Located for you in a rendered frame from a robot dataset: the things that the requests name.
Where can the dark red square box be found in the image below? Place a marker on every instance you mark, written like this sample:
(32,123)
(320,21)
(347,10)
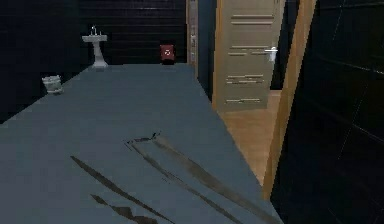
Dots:
(167,52)

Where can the beige panelled room door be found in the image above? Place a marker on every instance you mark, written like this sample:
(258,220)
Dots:
(245,56)

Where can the pale grey bucket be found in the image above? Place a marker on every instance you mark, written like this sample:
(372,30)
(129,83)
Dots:
(52,84)

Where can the white pedestal sink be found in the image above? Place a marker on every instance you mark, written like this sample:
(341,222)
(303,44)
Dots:
(98,46)

